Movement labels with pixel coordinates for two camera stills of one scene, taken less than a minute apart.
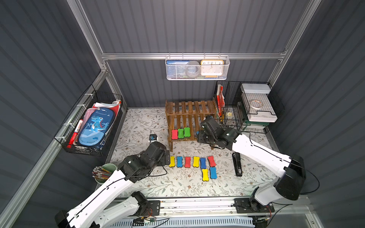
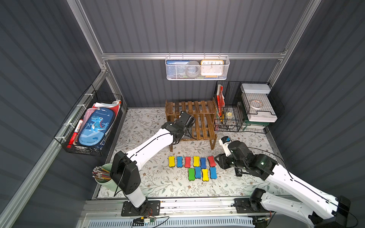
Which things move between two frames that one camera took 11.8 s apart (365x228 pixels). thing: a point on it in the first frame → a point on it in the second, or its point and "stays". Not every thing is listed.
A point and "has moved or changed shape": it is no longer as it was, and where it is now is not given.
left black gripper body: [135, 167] → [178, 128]
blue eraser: [213, 173] stays
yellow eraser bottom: [205, 175] stays
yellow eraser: [172, 161] stays
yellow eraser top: [196, 161] stays
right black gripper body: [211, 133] → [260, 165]
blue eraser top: [203, 163] stays
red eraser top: [187, 162] stays
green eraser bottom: [187, 131] has moved or changed shape
